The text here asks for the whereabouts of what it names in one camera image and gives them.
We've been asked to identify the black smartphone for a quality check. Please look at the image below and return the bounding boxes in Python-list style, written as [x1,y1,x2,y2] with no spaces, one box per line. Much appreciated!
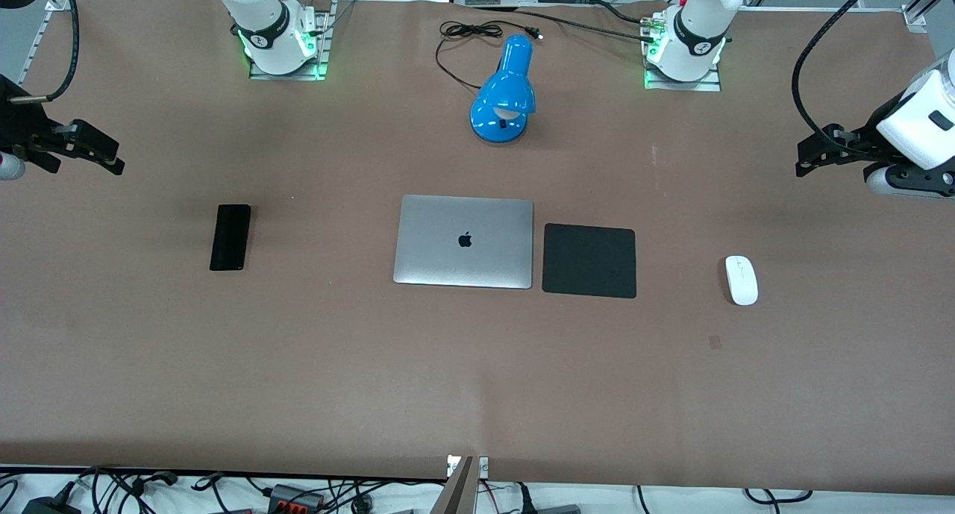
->
[209,204,252,272]

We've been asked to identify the black plug block orange levers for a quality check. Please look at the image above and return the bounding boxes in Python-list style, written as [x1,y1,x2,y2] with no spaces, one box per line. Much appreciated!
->
[267,483,327,514]

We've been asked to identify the black cable to arm base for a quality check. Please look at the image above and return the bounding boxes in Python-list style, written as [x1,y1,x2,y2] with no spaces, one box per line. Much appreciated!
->
[477,1,659,46]

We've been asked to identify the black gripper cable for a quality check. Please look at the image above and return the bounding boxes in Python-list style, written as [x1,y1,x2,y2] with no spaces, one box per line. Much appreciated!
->
[792,0,889,158]
[9,0,81,106]

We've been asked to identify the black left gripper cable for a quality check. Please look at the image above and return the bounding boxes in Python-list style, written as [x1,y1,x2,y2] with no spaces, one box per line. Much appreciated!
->
[792,0,889,158]

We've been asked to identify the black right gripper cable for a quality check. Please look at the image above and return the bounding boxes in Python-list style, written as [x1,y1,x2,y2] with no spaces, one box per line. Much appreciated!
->
[9,0,81,106]

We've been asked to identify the aluminium table rail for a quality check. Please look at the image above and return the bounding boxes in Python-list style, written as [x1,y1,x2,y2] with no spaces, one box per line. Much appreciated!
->
[15,0,69,87]
[901,0,955,31]

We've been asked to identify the silver closed laptop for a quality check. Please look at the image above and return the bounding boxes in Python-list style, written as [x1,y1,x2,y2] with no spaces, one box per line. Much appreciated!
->
[392,194,535,290]

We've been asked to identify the looped black floor cable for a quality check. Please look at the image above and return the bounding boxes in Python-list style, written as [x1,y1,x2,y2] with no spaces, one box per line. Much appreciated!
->
[742,487,815,506]

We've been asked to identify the white computer mouse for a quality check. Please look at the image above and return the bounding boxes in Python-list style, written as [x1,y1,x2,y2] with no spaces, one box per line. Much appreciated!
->
[724,255,760,307]

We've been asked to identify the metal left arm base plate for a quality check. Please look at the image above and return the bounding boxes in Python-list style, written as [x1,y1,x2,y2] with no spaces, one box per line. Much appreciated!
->
[643,13,723,93]

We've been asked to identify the black mouse pad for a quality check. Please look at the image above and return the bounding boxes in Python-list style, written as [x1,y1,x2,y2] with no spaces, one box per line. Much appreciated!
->
[542,222,638,300]

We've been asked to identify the tangled black floor cables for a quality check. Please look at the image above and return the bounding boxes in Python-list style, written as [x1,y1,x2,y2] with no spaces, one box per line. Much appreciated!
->
[0,466,448,514]

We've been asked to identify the metal table edge bracket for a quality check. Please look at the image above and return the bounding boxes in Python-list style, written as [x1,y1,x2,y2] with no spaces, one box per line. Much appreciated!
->
[445,454,490,514]

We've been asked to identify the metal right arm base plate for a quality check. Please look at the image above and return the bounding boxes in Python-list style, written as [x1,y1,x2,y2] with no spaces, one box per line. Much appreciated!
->
[248,0,338,81]

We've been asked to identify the black lamp power cord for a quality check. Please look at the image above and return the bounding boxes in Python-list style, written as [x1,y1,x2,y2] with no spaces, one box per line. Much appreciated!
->
[434,19,544,91]

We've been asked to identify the black power adapter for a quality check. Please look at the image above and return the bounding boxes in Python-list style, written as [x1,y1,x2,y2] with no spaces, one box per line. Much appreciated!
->
[21,492,81,514]

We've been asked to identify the blue desk lamp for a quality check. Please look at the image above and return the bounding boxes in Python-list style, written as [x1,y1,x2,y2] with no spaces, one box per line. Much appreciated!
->
[469,34,537,145]

